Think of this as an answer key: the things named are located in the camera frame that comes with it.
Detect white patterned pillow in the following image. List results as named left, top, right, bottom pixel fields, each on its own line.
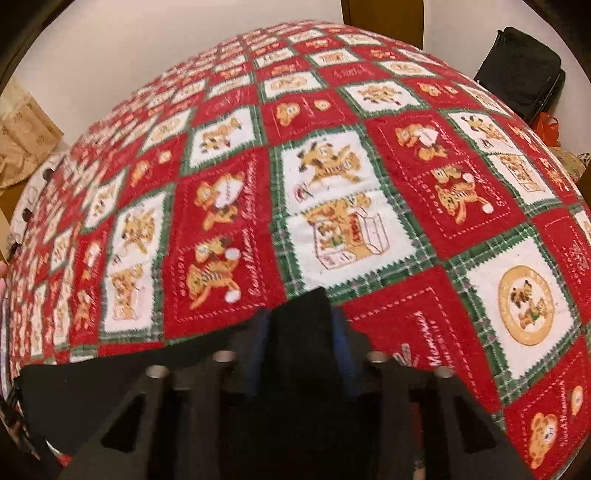
left=7, top=152, right=66, bottom=258

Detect beige patterned curtain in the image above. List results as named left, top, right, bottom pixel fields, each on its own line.
left=0, top=77, right=63, bottom=190

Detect red patchwork bear bedspread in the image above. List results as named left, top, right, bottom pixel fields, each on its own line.
left=6, top=20, right=590, bottom=479

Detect orange plastic bag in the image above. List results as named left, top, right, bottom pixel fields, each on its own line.
left=533, top=112, right=561, bottom=147

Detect brown wooden door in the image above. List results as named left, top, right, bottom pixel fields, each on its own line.
left=341, top=0, right=425, bottom=48

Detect black suitcase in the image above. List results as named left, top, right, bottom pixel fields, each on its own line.
left=475, top=27, right=566, bottom=124

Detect black pants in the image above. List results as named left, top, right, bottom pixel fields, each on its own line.
left=13, top=286, right=431, bottom=480

